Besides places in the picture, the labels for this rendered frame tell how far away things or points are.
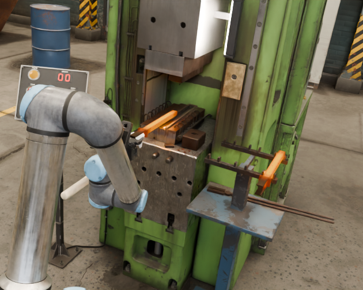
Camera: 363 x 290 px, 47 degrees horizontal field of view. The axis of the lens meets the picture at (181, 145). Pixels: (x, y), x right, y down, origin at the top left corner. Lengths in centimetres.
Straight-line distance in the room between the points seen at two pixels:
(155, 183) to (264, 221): 61
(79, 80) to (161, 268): 114
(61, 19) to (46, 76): 437
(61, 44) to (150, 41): 467
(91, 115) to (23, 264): 46
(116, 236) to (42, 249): 152
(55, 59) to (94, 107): 552
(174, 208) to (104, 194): 63
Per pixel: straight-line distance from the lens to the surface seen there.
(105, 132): 114
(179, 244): 228
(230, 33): 196
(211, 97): 246
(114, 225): 271
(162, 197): 217
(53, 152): 118
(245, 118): 206
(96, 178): 159
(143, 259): 251
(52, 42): 657
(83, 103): 112
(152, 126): 193
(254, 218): 189
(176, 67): 196
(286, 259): 299
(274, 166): 176
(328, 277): 297
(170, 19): 194
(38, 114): 117
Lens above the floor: 178
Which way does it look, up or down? 24 degrees down
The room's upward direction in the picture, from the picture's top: 7 degrees clockwise
